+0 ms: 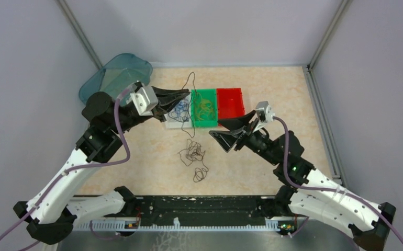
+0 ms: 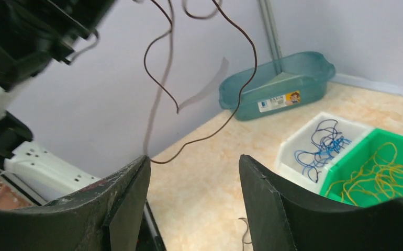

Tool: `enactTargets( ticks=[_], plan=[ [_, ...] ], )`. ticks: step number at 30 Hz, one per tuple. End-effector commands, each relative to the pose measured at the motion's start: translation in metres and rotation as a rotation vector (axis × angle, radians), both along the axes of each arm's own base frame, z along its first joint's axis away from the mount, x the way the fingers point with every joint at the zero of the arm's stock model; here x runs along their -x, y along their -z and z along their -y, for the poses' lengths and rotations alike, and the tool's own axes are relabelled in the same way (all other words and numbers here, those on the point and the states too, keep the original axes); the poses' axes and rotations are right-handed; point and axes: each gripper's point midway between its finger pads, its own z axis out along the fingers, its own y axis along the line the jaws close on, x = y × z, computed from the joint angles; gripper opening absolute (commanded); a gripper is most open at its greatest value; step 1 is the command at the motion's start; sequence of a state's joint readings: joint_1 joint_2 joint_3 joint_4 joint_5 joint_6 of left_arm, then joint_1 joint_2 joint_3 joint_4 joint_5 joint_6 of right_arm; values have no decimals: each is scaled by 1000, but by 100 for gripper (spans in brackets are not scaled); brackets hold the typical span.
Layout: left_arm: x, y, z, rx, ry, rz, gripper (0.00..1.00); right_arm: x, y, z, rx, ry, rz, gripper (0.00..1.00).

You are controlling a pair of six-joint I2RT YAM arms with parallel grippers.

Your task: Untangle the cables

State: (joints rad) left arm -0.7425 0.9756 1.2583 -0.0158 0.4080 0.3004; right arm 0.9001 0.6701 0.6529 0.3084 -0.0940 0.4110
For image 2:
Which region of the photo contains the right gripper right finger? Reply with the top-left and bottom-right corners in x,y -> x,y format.
239,155 -> 403,250

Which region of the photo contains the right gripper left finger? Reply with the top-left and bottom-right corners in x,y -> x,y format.
0,156 -> 151,250

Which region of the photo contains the brown wire bundle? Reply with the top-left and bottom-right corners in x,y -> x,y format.
238,217 -> 252,251

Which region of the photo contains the blue wire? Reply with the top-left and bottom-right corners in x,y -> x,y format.
294,119 -> 352,184

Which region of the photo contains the yellow wire bundle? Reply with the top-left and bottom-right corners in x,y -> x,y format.
324,142 -> 403,207

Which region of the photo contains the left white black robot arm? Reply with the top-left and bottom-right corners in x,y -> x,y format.
0,1 -> 117,205

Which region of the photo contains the white plastic bin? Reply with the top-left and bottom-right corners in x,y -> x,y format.
273,112 -> 374,194

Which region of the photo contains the pink perforated basket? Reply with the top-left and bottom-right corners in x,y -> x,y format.
0,180 -> 33,210

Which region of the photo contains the green plastic bin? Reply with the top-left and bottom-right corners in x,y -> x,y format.
320,129 -> 403,208

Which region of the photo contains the teal translucent plastic tub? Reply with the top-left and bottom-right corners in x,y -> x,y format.
219,51 -> 335,121

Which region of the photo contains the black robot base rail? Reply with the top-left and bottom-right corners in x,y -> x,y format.
136,201 -> 166,251

